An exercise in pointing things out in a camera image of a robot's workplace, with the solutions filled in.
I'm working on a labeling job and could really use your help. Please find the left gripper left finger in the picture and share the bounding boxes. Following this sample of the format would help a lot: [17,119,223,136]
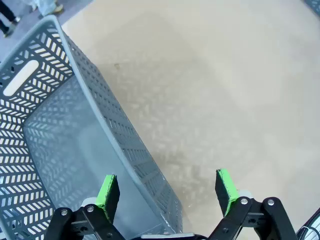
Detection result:
[44,174,126,240]

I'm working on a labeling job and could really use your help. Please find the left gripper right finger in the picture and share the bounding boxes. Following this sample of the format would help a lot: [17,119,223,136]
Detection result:
[207,168,298,240]

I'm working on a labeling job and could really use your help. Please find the grey plastic lattice basket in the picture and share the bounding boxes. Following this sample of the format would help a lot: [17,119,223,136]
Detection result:
[0,14,185,240]

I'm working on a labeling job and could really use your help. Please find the bystander legs light trousers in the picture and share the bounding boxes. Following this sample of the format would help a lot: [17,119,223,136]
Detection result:
[23,0,65,18]

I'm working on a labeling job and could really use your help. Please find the bystander legs dark trousers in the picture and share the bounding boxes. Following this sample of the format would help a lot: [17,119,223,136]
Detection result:
[0,0,21,38]

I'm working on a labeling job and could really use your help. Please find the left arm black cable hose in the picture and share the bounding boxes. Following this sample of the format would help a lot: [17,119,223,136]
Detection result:
[296,207,320,240]

